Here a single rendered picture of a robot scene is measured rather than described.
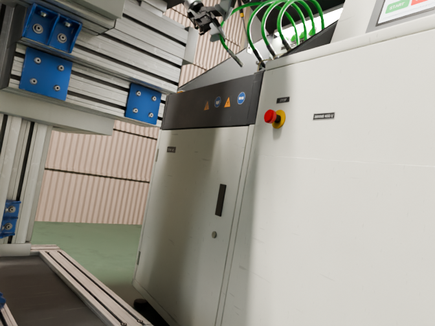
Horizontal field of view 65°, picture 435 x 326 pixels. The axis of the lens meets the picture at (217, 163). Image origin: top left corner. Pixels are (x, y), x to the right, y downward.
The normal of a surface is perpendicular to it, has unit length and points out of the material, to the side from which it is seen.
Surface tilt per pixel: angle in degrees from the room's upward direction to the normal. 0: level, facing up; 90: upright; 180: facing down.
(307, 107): 90
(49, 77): 90
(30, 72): 90
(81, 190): 90
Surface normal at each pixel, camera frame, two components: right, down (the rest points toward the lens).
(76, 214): 0.67, 0.08
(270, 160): -0.82, -0.16
